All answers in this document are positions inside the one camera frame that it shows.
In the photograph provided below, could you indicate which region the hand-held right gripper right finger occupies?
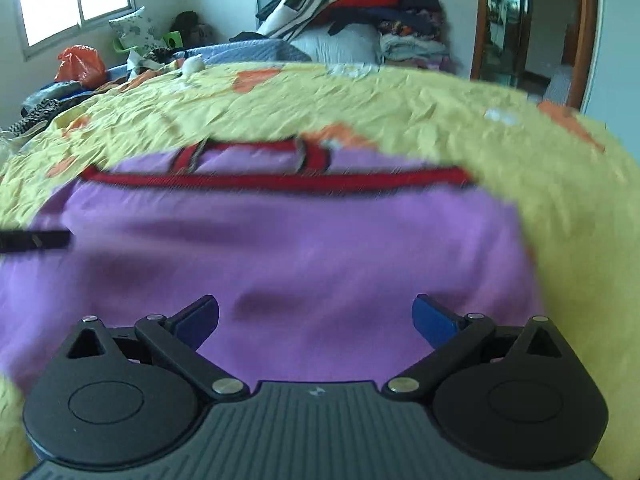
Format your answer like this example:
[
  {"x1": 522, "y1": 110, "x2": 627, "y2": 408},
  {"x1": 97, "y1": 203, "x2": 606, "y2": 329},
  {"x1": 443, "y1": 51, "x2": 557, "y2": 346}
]
[{"x1": 382, "y1": 296, "x2": 581, "y2": 402}]

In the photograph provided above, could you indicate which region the wooden door frame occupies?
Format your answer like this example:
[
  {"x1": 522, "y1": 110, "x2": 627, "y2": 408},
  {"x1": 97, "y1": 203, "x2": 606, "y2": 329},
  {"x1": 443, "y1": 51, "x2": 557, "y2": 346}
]
[{"x1": 470, "y1": 0, "x2": 600, "y2": 111}]

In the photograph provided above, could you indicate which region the orange plastic bag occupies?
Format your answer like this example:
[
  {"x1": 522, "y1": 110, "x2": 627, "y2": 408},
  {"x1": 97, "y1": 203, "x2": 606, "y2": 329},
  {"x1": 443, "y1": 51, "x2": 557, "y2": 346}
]
[{"x1": 54, "y1": 45, "x2": 109, "y2": 87}]

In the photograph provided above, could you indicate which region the dark brown bag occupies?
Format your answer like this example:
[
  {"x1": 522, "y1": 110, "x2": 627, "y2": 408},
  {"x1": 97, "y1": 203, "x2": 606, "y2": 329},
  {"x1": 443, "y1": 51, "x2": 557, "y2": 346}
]
[{"x1": 169, "y1": 10, "x2": 217, "y2": 48}]

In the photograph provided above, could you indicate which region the yellow bedsheet with orange print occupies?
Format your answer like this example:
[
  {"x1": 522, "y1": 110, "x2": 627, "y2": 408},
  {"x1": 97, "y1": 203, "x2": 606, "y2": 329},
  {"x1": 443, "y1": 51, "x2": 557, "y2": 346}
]
[{"x1": 0, "y1": 61, "x2": 640, "y2": 480}]

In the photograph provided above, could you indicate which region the pile of folded clothes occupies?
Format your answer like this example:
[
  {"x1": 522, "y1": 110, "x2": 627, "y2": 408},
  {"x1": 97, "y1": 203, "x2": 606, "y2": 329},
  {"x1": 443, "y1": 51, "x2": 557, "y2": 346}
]
[{"x1": 229, "y1": 0, "x2": 453, "y2": 72}]

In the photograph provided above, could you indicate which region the floral pillow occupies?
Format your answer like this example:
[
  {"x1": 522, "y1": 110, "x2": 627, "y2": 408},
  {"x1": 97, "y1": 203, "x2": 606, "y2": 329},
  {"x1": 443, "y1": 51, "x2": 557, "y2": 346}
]
[{"x1": 108, "y1": 6, "x2": 168, "y2": 57}]

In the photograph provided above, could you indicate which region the purple sweater with red collar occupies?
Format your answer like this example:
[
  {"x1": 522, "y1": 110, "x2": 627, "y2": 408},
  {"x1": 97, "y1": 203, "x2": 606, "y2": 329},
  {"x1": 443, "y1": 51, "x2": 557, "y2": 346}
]
[{"x1": 0, "y1": 136, "x2": 548, "y2": 401}]

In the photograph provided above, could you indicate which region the light grey quilted bedding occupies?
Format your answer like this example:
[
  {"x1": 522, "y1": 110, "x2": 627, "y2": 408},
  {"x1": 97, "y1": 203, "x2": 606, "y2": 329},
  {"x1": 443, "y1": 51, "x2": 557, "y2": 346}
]
[{"x1": 289, "y1": 24, "x2": 387, "y2": 65}]

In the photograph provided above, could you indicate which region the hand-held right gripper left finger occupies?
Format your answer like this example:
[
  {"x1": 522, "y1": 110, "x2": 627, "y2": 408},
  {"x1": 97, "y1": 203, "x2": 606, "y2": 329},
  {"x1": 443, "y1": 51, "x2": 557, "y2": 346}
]
[{"x1": 52, "y1": 295, "x2": 250, "y2": 402}]

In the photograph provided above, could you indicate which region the heap of dark patterned clothes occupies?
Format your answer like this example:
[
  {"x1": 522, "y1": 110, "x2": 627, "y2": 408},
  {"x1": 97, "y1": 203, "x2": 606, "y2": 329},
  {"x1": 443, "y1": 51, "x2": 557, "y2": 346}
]
[{"x1": 0, "y1": 81, "x2": 101, "y2": 141}]

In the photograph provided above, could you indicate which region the green plastic chair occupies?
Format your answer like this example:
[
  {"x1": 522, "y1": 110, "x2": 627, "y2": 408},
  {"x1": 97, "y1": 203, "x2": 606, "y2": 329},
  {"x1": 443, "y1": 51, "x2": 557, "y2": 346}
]
[{"x1": 112, "y1": 30, "x2": 185, "y2": 56}]

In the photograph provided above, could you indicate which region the blue quilted blanket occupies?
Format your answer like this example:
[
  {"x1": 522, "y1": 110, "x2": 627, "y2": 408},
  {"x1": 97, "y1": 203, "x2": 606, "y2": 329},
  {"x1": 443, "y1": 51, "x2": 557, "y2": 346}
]
[{"x1": 106, "y1": 40, "x2": 313, "y2": 83}]

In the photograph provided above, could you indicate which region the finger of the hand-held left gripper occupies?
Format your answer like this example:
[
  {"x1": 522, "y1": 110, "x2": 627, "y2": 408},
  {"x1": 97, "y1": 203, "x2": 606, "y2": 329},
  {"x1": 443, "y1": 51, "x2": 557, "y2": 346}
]
[{"x1": 0, "y1": 229, "x2": 72, "y2": 255}]

